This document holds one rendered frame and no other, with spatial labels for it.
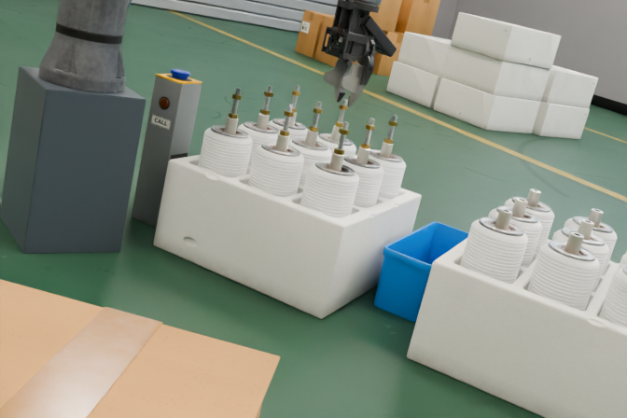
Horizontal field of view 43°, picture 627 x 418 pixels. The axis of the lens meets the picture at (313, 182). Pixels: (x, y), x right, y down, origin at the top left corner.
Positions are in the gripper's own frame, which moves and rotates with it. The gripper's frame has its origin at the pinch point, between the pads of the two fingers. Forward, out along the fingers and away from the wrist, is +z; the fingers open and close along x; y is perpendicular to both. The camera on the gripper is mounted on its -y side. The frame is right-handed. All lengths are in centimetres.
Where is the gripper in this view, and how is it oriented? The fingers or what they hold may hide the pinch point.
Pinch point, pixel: (347, 98)
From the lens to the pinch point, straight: 170.7
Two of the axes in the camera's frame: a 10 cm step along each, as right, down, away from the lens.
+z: -2.2, 9.4, 2.5
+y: -7.6, -0.1, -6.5
